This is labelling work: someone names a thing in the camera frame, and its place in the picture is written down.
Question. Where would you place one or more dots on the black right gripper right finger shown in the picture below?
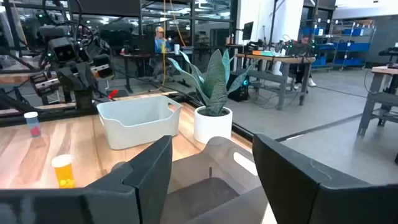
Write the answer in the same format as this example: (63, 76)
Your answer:
(295, 193)

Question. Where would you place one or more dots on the grey leg wooden table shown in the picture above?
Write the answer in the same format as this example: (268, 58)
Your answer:
(371, 99)

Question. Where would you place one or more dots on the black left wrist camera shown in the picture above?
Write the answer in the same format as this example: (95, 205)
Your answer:
(62, 49)

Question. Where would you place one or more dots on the person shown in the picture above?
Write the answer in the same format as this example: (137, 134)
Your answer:
(300, 49)
(160, 43)

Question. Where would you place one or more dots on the snake plant in white pot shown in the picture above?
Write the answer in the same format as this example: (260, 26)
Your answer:
(213, 127)

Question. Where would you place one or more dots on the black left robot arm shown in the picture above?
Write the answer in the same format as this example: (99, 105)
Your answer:
(53, 31)

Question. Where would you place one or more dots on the orange bottle yellow pills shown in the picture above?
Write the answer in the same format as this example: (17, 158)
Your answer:
(63, 171)

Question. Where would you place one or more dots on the black computer tower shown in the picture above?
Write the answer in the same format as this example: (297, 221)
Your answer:
(237, 93)

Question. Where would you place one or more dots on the black wall monitor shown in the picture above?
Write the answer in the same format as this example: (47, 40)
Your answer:
(247, 30)

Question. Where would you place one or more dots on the grey plastic bin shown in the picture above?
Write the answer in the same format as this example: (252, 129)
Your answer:
(202, 199)

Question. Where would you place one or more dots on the blue bottle red pills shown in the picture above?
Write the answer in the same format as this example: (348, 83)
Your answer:
(32, 124)

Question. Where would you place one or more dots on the wooden top workbench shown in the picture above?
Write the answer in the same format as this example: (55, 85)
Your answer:
(273, 58)

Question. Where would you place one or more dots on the white cup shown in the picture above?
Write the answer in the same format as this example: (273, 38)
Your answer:
(177, 49)

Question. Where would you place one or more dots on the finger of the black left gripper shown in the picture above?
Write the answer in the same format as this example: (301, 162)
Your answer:
(84, 76)
(70, 79)

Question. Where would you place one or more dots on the blue storage shelving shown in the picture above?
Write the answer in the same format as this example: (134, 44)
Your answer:
(351, 46)

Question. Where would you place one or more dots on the dark office desk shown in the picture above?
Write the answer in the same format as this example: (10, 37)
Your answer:
(136, 56)

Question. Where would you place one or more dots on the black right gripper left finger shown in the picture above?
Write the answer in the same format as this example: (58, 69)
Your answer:
(140, 193)

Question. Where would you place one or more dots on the white plastic bin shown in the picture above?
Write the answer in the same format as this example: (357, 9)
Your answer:
(136, 130)

